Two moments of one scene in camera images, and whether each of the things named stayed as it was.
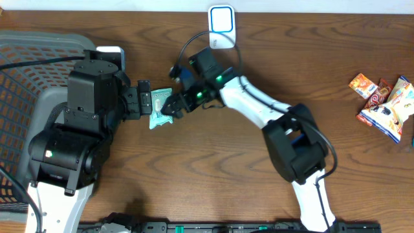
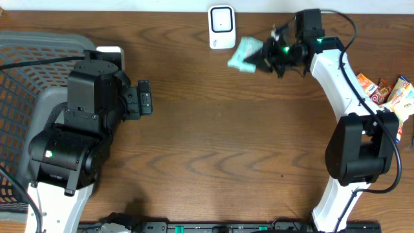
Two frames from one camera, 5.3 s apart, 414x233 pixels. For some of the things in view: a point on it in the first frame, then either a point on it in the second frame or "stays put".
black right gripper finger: (174, 105) -> (261, 58)
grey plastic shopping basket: (34, 70) stays put
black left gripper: (132, 111) stays put
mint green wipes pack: (157, 98) -> (247, 46)
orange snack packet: (363, 86) stays put
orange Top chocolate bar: (380, 95) stays put
